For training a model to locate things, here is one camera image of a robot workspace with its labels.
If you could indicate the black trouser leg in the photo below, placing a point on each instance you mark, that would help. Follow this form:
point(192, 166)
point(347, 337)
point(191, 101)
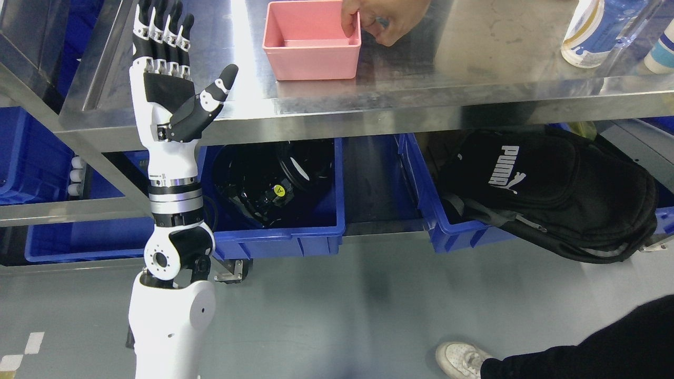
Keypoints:
point(639, 345)

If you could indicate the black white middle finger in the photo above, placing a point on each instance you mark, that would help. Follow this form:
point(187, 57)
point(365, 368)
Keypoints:
point(170, 38)

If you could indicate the black helmet with yellow sticker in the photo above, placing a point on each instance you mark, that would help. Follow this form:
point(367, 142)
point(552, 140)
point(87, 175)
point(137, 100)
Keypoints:
point(276, 184)

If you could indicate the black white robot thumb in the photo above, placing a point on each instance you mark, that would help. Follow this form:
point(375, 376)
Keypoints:
point(191, 112)

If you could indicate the person's bare hand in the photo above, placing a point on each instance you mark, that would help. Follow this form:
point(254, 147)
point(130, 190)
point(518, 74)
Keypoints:
point(386, 21)

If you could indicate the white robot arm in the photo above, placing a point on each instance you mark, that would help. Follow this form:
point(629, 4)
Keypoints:
point(173, 302)

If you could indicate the white sneaker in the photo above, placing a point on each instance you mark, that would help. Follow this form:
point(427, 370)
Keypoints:
point(460, 360)

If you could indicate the blue bin far left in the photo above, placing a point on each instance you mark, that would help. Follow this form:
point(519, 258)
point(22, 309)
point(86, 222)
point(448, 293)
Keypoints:
point(31, 158)

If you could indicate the black Puma backpack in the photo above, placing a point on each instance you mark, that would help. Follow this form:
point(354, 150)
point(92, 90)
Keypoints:
point(580, 198)

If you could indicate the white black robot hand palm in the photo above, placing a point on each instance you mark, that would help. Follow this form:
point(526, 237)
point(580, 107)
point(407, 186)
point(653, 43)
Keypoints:
point(155, 98)

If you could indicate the blue bin with black helmet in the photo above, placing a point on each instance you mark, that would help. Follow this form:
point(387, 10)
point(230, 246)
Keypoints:
point(319, 234)

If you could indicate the white blue bottle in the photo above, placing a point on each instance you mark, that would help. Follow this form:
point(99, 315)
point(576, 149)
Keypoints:
point(598, 30)

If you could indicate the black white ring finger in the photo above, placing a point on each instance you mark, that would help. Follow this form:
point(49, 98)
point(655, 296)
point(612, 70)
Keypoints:
point(156, 36)

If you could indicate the white teal bottle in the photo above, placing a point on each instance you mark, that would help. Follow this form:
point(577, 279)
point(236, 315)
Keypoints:
point(660, 58)

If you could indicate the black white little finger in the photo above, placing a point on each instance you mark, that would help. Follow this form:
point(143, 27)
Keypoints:
point(142, 46)

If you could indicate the blue bin lower left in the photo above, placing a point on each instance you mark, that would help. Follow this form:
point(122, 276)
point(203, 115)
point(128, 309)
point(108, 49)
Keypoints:
point(80, 241)

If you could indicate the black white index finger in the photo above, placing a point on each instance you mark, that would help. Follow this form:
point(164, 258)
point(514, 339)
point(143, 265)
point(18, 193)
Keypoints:
point(183, 45)

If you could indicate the blue bin under backpack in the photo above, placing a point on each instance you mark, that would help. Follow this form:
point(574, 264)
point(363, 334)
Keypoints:
point(445, 235)

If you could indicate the pink plastic storage box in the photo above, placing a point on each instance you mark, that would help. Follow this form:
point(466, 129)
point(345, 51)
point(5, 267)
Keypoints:
point(304, 40)

